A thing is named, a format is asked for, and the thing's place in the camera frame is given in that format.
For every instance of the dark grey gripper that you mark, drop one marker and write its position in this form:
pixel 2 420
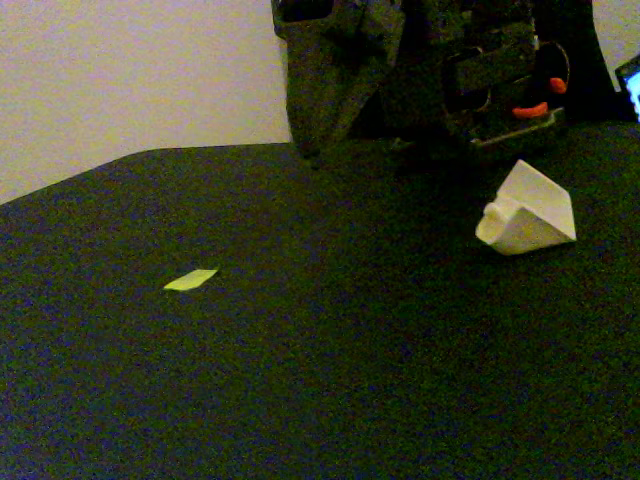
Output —
pixel 320 75

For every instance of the white plastic printed part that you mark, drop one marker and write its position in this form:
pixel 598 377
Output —
pixel 530 220

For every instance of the dark blue desk mat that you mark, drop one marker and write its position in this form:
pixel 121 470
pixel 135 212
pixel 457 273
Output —
pixel 320 350

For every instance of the black and orange table clamp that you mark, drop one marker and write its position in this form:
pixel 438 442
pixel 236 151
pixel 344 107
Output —
pixel 530 110

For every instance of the small green paper note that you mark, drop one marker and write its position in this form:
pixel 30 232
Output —
pixel 190 280

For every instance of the laptop with lit screen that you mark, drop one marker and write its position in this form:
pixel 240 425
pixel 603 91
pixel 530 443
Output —
pixel 634 85

